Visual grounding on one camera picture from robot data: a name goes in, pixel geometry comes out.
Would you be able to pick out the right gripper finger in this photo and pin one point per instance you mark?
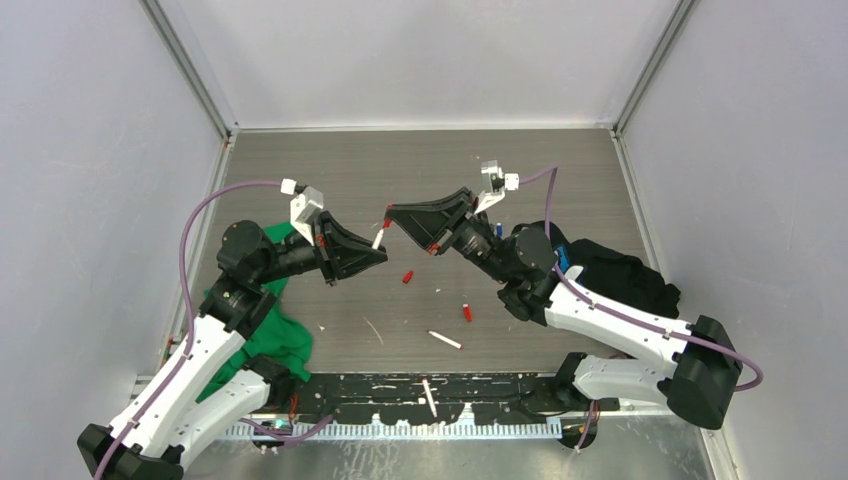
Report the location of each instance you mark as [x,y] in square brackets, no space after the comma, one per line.
[424,233]
[446,206]

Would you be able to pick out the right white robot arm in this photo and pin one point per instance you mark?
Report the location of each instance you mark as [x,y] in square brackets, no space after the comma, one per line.
[690,367]

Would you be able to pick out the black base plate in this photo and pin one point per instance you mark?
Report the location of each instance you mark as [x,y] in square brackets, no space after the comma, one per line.
[493,398]

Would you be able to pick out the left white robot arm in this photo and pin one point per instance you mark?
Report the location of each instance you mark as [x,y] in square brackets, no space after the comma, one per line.
[170,423]

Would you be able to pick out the green cloth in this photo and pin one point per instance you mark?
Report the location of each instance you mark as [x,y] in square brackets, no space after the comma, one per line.
[280,337]

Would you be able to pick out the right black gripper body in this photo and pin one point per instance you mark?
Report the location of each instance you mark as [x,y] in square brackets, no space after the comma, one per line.
[442,242]

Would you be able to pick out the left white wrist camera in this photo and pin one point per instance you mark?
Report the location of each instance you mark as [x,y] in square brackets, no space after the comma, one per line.
[306,204]

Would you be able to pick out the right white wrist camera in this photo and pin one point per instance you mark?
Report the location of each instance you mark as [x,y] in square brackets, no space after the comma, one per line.
[496,183]

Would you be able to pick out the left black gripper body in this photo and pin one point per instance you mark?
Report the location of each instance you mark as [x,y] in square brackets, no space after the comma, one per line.
[328,254]

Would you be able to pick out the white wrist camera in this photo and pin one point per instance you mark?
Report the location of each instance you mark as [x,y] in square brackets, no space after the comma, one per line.
[496,183]
[306,204]

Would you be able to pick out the slotted cable duct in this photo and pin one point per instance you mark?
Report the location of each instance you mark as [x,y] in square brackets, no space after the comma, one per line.
[464,429]

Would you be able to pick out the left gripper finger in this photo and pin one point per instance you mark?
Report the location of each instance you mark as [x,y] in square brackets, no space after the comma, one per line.
[352,262]
[344,241]

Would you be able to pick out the black daisy cloth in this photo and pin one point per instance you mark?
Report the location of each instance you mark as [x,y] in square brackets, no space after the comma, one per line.
[615,275]

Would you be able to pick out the red white pen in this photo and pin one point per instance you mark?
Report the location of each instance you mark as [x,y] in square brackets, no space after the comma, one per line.
[429,397]
[453,343]
[378,239]

